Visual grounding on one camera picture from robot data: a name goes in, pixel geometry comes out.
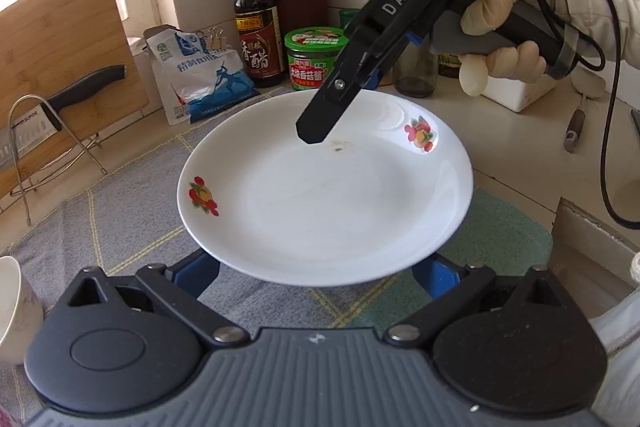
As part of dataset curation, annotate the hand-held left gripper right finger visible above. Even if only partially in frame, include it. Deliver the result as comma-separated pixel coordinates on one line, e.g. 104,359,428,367
384,256,563,344

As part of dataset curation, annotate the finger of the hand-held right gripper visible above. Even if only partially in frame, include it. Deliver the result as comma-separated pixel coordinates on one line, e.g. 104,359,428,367
296,27,381,145
365,42,401,88

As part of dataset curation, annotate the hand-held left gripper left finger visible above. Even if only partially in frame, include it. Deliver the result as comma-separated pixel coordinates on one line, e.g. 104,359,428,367
67,249,251,349

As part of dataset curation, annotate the white flower-print plate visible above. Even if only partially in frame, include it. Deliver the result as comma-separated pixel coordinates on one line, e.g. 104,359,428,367
177,89,474,287

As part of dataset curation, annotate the red-capped glass bottle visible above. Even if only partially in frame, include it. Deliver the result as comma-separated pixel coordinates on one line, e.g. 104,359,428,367
395,37,439,98

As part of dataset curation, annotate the green-lidded sauce jar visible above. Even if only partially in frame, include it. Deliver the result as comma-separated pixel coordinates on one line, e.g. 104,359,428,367
284,27,351,92

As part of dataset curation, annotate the yellow-capped oil bottle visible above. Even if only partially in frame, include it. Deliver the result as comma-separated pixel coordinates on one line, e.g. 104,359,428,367
438,52,463,80

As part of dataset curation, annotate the grey-green checked dish towel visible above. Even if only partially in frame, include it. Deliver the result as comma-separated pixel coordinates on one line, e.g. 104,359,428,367
0,89,553,333

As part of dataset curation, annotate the dark vinegar bottle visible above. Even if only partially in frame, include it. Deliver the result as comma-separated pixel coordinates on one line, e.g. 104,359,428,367
234,0,287,88

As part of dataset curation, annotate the white and blue salt bag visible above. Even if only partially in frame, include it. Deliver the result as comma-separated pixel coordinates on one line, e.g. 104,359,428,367
144,26,261,126

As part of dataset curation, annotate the white plastic container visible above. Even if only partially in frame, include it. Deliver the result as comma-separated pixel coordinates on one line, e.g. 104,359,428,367
480,72,571,112

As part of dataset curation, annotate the white ceramic bowl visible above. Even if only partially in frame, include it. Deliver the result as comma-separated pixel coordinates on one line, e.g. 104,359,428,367
0,256,45,365

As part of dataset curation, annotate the person's white garment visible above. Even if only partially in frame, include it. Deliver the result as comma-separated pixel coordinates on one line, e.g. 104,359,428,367
587,252,640,427

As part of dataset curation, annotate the bamboo cutting board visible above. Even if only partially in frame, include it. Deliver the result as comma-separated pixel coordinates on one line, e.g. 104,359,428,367
0,0,151,208

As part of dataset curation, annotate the brown-handled kitchen tool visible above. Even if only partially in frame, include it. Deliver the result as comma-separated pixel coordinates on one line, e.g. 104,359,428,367
564,93,587,154

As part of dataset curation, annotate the black-handled kitchen knife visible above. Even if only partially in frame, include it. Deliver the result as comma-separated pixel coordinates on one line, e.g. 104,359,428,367
0,65,127,168

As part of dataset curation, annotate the black cable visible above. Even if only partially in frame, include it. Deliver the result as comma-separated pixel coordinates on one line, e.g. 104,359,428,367
500,0,640,228

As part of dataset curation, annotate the metal wire rack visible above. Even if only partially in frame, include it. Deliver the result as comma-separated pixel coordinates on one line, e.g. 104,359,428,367
9,94,108,228

